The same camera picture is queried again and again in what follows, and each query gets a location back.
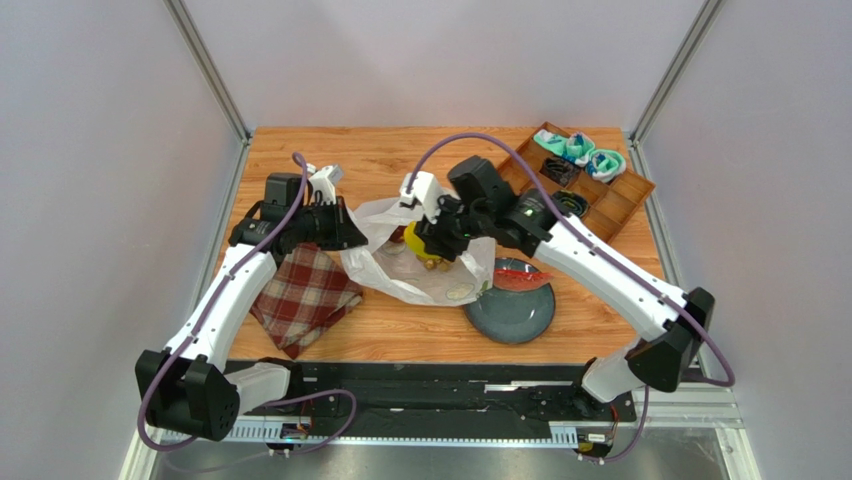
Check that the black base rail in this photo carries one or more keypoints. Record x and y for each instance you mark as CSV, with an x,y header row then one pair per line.
x,y
443,401

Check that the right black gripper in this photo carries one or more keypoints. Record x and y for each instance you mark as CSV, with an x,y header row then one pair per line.
x,y
440,232

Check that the dark red fake fruit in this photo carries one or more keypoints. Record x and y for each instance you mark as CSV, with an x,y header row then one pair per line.
x,y
398,235

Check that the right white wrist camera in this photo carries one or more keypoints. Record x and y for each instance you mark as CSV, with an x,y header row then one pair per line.
x,y
422,189

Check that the blue white sock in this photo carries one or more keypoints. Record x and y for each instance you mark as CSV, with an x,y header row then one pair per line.
x,y
605,165

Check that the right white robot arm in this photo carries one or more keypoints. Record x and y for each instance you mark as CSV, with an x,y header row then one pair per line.
x,y
671,324

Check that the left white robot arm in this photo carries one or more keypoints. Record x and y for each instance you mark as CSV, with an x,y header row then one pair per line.
x,y
184,387

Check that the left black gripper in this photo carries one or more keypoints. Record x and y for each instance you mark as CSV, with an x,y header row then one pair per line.
x,y
343,232

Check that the teal white sock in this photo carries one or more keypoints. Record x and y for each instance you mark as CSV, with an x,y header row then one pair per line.
x,y
574,148

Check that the red plaid cloth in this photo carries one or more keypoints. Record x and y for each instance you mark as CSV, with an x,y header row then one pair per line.
x,y
308,295

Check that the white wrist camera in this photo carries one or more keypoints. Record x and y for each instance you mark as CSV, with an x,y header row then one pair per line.
x,y
422,189
323,182

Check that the red fake watermelon slice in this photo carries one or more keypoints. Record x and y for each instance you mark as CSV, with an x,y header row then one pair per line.
x,y
520,281

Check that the black sock roll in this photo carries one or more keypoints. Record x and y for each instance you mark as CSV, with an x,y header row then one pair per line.
x,y
559,170

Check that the yellow fake pear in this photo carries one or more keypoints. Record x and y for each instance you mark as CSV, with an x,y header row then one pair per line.
x,y
416,244

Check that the brown fake longan bunch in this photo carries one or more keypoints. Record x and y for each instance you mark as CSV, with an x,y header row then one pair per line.
x,y
438,264

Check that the blue ceramic plate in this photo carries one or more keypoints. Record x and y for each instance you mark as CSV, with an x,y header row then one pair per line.
x,y
512,317

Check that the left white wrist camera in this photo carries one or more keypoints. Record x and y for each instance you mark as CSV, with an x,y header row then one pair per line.
x,y
323,182

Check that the white plastic bag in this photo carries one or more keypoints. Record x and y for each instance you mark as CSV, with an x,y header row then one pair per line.
x,y
393,269

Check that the wooden compartment tray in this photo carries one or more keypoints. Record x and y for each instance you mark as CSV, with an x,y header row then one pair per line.
x,y
617,211

